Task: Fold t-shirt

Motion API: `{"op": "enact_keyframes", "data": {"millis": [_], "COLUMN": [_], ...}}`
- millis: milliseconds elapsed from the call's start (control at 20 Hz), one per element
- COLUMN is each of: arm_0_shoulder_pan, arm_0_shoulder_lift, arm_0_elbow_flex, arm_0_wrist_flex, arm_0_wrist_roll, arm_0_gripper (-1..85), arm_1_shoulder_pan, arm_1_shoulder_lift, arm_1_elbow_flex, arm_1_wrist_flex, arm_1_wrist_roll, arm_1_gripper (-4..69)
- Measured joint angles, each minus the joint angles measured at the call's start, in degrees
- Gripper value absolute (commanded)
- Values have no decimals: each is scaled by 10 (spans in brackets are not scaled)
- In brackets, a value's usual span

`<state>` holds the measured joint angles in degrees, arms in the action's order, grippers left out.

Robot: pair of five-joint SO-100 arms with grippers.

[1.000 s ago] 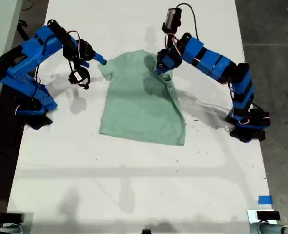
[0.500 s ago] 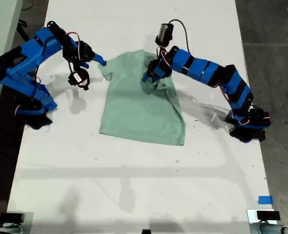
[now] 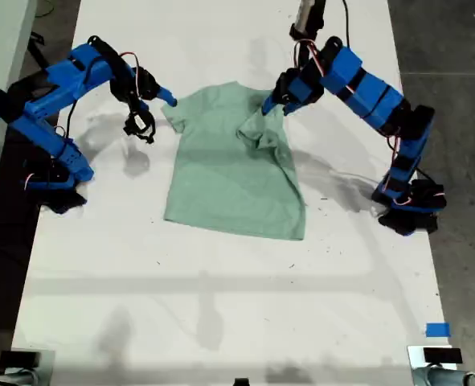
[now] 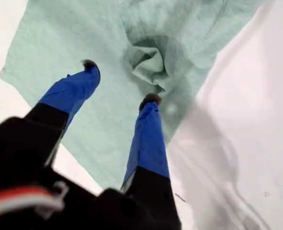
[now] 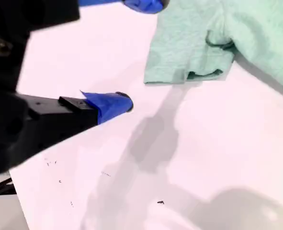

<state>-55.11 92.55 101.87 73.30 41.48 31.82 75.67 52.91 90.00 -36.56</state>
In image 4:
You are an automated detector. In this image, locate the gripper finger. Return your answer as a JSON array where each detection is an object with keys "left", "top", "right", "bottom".
[
  {"left": 23, "top": 59, "right": 102, "bottom": 142},
  {"left": 120, "top": 93, "right": 178, "bottom": 212}
]

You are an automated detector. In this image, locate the pale green t-shirt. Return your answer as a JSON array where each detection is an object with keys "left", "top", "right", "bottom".
[{"left": 0, "top": 0, "right": 266, "bottom": 192}]

